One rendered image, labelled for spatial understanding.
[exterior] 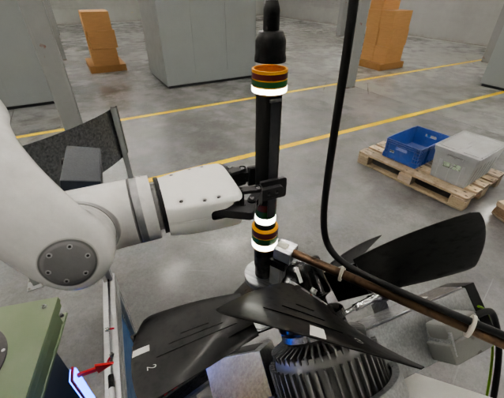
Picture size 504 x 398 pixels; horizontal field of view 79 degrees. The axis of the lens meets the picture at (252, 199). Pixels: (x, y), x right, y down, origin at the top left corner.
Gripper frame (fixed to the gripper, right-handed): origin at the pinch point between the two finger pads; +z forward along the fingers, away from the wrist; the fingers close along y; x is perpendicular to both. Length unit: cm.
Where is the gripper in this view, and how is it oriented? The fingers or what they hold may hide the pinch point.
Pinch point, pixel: (266, 181)
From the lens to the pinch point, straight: 45.2
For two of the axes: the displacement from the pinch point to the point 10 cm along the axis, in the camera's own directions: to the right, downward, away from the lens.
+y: 3.8, 5.3, -7.6
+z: 9.2, -2.3, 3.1
